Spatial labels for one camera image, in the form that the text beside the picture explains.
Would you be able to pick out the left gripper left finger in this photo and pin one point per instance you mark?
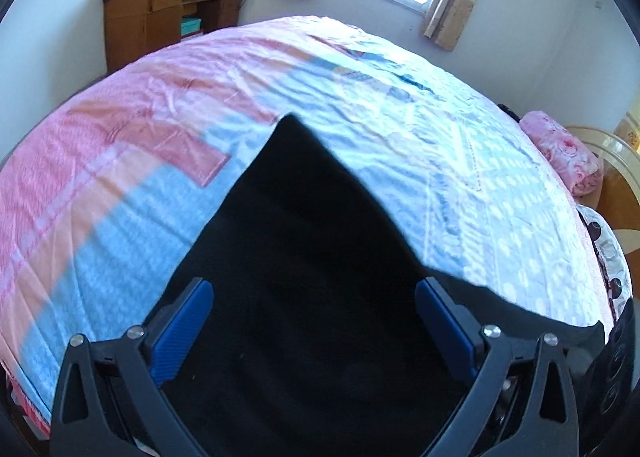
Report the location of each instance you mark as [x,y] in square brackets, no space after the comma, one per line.
[109,399]

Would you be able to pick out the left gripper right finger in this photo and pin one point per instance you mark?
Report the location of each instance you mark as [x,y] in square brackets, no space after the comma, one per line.
[520,399]

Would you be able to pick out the black pants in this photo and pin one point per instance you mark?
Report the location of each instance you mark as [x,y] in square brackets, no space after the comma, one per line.
[314,346]

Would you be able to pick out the white dotted pillow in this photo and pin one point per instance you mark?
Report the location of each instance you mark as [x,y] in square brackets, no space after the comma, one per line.
[612,259]

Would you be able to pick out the pink blue patchwork bedspread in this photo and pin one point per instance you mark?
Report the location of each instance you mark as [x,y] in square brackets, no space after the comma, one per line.
[104,197]

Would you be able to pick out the cream wooden headboard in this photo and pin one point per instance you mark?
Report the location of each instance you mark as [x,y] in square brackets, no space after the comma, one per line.
[618,198]

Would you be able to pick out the pink floral folded blanket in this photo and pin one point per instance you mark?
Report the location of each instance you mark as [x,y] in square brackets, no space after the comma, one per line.
[580,170]

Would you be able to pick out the teal box under desk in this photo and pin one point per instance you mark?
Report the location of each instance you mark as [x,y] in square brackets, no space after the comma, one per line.
[190,25]

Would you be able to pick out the brown wooden desk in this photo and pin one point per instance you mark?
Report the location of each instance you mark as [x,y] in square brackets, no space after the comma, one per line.
[135,28]

